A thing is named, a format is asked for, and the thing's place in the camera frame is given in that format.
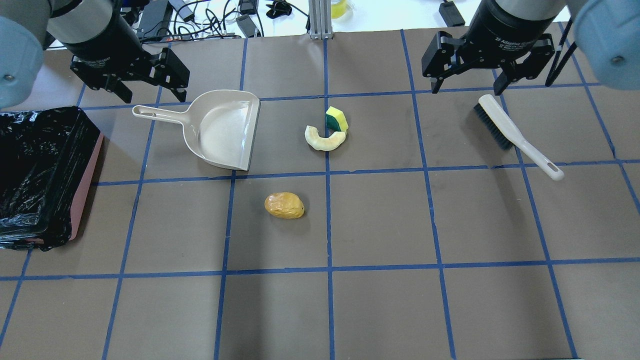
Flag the black clip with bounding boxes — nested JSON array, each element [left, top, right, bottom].
[[265, 0, 293, 19]]

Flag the yellow tape roll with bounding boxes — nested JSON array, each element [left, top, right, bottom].
[[330, 0, 353, 20]]

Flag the aluminium frame post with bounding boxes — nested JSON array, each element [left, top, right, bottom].
[[308, 0, 334, 41]]

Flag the beige plastic dustpan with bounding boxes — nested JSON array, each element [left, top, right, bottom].
[[132, 89, 261, 171]]

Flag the yellow green sponge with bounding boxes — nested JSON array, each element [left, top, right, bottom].
[[325, 105, 349, 133]]

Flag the brown potato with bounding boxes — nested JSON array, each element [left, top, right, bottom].
[[263, 192, 306, 219]]

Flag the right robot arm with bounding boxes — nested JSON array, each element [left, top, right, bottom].
[[422, 0, 640, 95]]

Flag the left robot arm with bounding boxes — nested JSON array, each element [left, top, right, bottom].
[[0, 0, 190, 109]]

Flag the black power adapter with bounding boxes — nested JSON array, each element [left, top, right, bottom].
[[438, 0, 466, 28]]

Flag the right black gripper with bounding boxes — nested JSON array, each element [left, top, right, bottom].
[[422, 0, 556, 96]]

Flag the black power brick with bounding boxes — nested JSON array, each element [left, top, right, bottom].
[[236, 14, 262, 38]]

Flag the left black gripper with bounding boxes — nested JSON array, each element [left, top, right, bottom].
[[61, 5, 190, 104]]

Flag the beige hand brush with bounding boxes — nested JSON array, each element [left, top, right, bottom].
[[473, 95, 565, 182]]

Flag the bin with black bag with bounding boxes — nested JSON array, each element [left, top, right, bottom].
[[0, 105, 103, 252]]

